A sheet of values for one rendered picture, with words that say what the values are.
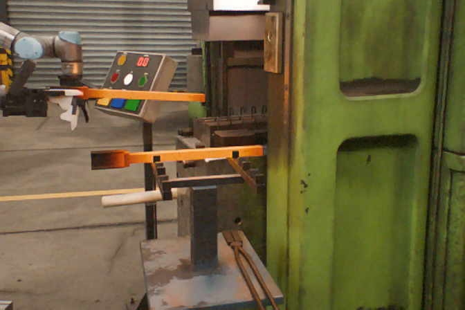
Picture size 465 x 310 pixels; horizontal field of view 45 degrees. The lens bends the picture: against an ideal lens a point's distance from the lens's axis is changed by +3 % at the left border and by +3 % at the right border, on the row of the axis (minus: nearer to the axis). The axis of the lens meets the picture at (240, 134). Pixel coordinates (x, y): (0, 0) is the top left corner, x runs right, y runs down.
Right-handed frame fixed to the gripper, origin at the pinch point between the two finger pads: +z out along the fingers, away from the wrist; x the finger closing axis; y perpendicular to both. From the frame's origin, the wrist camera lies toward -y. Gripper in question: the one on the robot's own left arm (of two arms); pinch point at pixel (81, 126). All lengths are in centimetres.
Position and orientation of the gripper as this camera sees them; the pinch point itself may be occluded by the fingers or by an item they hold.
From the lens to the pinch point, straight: 216.6
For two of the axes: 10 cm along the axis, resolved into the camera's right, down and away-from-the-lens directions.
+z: 0.0, 9.8, 2.0
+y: -10.0, -0.2, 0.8
